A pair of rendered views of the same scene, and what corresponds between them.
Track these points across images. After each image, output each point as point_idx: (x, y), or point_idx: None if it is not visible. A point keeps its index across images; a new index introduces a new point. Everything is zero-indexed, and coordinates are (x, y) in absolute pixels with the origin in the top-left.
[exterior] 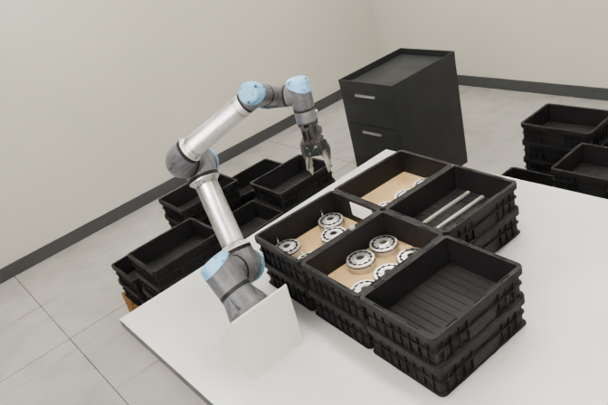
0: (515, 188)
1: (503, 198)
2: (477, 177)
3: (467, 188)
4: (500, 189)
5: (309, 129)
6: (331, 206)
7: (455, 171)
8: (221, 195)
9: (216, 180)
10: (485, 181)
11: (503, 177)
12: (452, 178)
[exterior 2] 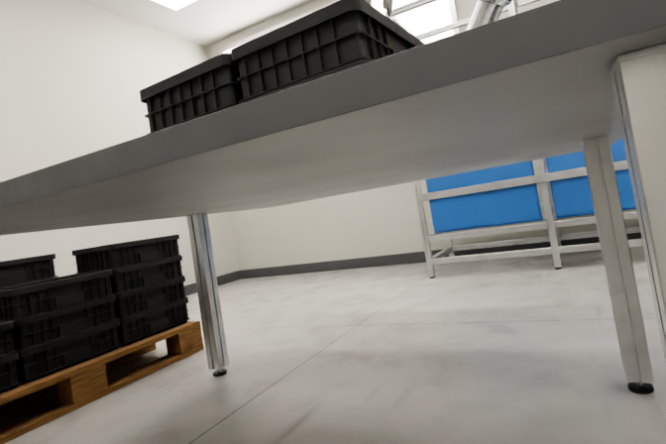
0: (145, 100)
1: None
2: (192, 81)
3: (214, 103)
4: (163, 104)
5: None
6: None
7: (227, 65)
8: (470, 20)
9: (479, 1)
10: (181, 88)
11: (154, 84)
12: (236, 79)
